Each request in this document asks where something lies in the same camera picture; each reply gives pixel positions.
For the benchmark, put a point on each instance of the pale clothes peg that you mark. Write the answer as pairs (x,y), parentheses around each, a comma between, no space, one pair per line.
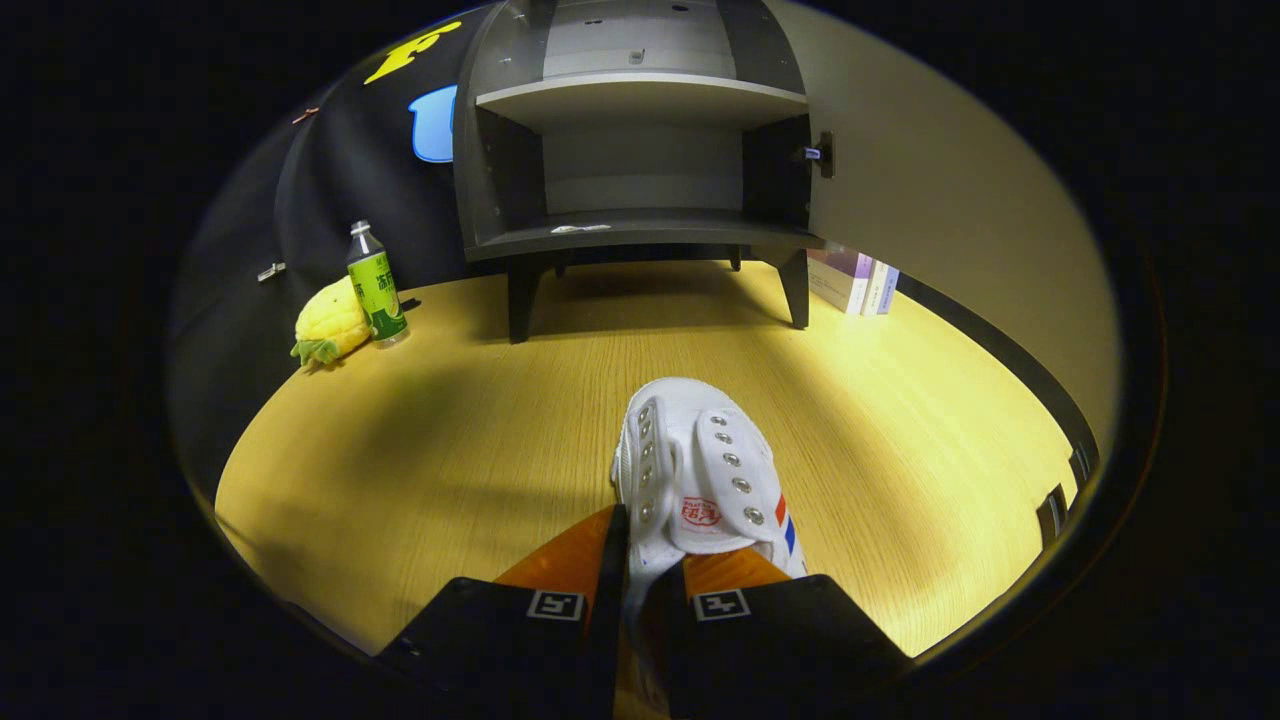
(271,271)

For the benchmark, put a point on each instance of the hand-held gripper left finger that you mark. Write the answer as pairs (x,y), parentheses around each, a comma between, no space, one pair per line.
(480,640)

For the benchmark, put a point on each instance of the dark cover book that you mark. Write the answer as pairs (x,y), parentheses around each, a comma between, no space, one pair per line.
(835,278)

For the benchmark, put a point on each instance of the green label drink bottle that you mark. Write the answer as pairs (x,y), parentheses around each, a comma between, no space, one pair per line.
(377,290)

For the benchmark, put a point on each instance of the yellow pineapple plush toy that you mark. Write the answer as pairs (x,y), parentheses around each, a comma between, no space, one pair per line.
(330,320)

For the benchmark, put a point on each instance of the purple spine book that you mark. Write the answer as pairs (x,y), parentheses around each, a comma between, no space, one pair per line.
(875,288)

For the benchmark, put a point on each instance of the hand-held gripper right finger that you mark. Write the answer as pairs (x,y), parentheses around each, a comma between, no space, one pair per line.
(790,640)

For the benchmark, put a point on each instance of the grey cabinet shelf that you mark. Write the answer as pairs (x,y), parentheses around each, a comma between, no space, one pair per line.
(640,98)

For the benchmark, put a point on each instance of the black backdrop cloth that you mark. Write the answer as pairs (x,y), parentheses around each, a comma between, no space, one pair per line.
(320,190)

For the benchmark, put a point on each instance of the reddish clothes peg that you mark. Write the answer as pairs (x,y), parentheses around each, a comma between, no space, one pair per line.
(305,115)

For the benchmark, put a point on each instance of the white canvas shoe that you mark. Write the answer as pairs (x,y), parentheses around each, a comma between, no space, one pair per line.
(690,450)

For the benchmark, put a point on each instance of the dark grey shoe cabinet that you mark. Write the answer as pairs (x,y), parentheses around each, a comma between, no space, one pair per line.
(640,165)

